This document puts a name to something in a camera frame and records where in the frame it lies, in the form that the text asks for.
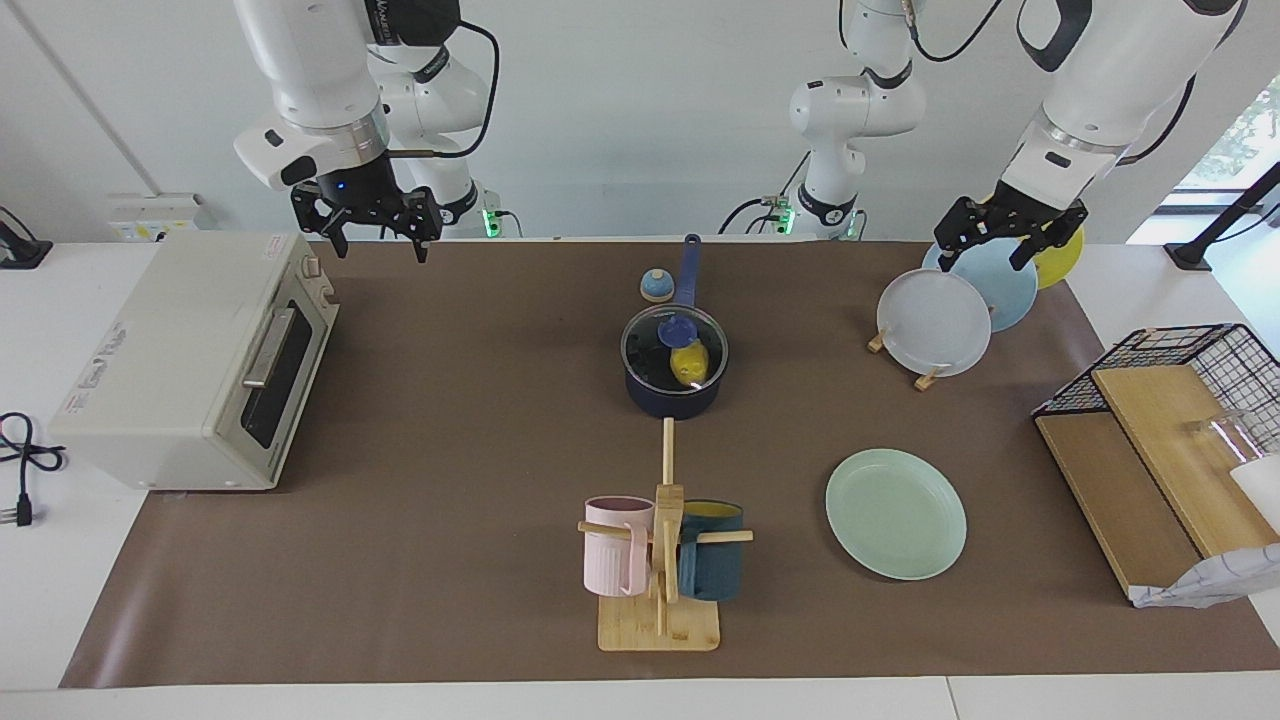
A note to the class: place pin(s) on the black desk clamp device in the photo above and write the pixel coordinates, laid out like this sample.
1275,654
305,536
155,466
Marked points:
20,252

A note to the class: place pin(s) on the light wooden board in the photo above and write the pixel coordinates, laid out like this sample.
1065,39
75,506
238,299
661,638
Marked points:
1170,460

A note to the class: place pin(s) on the light blue plate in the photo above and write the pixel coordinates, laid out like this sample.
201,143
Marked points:
1005,292

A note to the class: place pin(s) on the clear glass cup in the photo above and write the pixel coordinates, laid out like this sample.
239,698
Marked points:
1225,435

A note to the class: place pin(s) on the white wall socket box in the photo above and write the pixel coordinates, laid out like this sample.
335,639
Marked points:
150,215

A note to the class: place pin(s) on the dark brown wooden board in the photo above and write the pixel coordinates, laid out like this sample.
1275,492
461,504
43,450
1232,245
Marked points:
1110,500

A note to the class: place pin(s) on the glass lid with blue knob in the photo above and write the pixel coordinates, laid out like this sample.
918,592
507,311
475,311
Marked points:
678,330

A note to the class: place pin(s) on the yellow plate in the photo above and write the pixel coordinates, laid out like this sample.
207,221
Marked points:
1062,264

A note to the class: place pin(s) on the pink ribbed mug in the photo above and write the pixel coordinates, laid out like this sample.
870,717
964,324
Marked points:
612,550

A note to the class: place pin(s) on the brown table mat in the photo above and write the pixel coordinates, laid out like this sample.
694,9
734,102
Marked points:
450,560

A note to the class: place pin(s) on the white checked cloth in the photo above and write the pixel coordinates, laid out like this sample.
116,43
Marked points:
1220,580

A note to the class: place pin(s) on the yellow lemon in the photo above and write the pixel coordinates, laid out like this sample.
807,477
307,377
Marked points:
690,363

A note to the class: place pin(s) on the wooden plate rack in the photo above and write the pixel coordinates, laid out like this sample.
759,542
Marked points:
927,379

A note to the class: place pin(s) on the pale grey plate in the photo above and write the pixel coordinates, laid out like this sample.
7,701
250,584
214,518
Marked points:
935,322

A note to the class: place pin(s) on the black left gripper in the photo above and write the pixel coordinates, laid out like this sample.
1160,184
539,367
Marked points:
1010,212

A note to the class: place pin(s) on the beige toaster oven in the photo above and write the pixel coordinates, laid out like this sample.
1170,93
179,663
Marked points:
160,380

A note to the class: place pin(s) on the bright window with greenery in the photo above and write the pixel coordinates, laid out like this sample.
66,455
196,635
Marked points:
1240,140

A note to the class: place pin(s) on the dark teal mug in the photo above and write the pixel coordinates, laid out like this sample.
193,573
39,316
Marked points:
712,565

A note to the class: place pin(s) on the light green plate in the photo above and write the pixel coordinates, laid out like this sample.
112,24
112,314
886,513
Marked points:
895,515

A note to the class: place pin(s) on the white plastic container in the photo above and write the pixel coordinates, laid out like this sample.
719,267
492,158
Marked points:
1262,490

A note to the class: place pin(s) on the wooden mug rack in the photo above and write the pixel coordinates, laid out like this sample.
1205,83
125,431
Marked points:
660,625

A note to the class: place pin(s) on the small blue dome bell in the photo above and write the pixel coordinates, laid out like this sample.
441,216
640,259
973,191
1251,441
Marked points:
657,288

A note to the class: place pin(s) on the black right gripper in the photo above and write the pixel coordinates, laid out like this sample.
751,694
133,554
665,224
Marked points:
365,200

